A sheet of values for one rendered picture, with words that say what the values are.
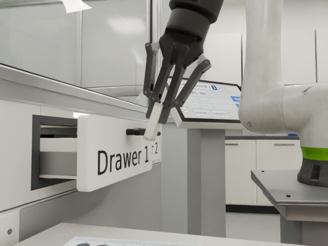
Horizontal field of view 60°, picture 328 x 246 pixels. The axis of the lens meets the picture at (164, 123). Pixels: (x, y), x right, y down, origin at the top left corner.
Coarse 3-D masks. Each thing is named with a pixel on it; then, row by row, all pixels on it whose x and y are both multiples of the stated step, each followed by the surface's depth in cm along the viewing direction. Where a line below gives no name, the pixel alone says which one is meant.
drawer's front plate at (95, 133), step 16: (80, 128) 40; (96, 128) 42; (112, 128) 47; (128, 128) 54; (80, 144) 40; (96, 144) 42; (112, 144) 47; (128, 144) 54; (144, 144) 63; (80, 160) 40; (96, 160) 42; (112, 160) 47; (144, 160) 62; (80, 176) 40; (96, 176) 42; (112, 176) 47; (128, 176) 54
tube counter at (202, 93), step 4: (200, 92) 142; (204, 92) 144; (208, 92) 145; (212, 92) 147; (216, 92) 149; (204, 96) 141; (208, 96) 143; (212, 96) 144; (216, 96) 146; (220, 96) 147; (224, 96) 149
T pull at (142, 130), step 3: (126, 129) 53; (129, 129) 52; (132, 129) 52; (135, 129) 50; (138, 129) 49; (141, 129) 50; (144, 129) 52; (126, 132) 52; (129, 132) 52; (132, 132) 52; (135, 132) 49; (138, 132) 49; (141, 132) 50; (144, 132) 52; (135, 135) 50; (138, 135) 50; (141, 135) 51
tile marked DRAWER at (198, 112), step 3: (195, 111) 129; (198, 111) 130; (201, 111) 131; (204, 111) 132; (207, 111) 133; (195, 114) 128; (198, 114) 128; (201, 114) 129; (204, 114) 130; (207, 114) 131; (210, 114) 132
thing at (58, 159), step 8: (40, 144) 44; (48, 144) 44; (56, 144) 43; (64, 144) 43; (72, 144) 43; (40, 152) 44; (48, 152) 43; (56, 152) 43; (64, 152) 43; (72, 152) 42; (40, 160) 44; (48, 160) 43; (56, 160) 43; (64, 160) 43; (72, 160) 42; (40, 168) 44; (48, 168) 43; (56, 168) 43; (64, 168) 43; (72, 168) 42; (40, 176) 44; (48, 176) 44; (56, 176) 43; (64, 176) 43; (72, 176) 42
